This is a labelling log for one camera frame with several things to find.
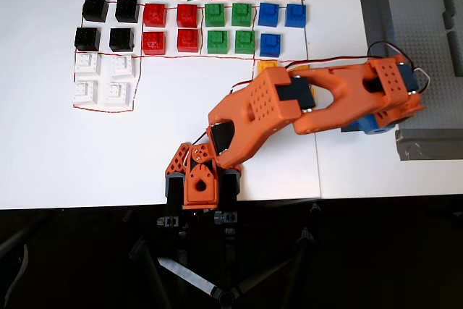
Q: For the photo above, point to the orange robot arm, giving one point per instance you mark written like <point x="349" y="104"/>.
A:
<point x="253" y="106"/>

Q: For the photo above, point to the orange lego block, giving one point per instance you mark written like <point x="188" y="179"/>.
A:
<point x="267" y="66"/>
<point x="300" y="67"/>

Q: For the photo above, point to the blue lego block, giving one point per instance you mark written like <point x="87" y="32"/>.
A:
<point x="268" y="14"/>
<point x="295" y="15"/>
<point x="270" y="45"/>

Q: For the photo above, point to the red lego block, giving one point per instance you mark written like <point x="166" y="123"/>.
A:
<point x="187" y="15"/>
<point x="155" y="14"/>
<point x="187" y="40"/>
<point x="153" y="42"/>

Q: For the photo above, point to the white lego block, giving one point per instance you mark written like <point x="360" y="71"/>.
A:
<point x="116" y="92"/>
<point x="121" y="66"/>
<point x="87" y="63"/>
<point x="85" y="91"/>

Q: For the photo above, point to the black lego block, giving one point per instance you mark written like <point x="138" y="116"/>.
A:
<point x="94" y="9"/>
<point x="121" y="39"/>
<point x="87" y="38"/>
<point x="126" y="10"/>

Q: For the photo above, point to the grey lego baseplate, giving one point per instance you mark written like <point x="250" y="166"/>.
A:
<point x="416" y="16"/>

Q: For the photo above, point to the black grey table clamp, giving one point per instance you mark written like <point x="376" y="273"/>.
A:
<point x="174" y="193"/>
<point x="229" y="187"/>

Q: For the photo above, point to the black tripod stand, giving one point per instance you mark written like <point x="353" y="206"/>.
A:
<point x="226" y="294"/>

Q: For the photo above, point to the grey duct tape strip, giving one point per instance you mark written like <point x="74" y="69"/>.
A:
<point x="376" y="19"/>
<point x="428" y="144"/>

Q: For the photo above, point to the grey straight lego wall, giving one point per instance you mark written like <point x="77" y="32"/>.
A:
<point x="455" y="54"/>

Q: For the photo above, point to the grey L-shaped lego wall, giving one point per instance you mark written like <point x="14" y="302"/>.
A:
<point x="448" y="8"/>

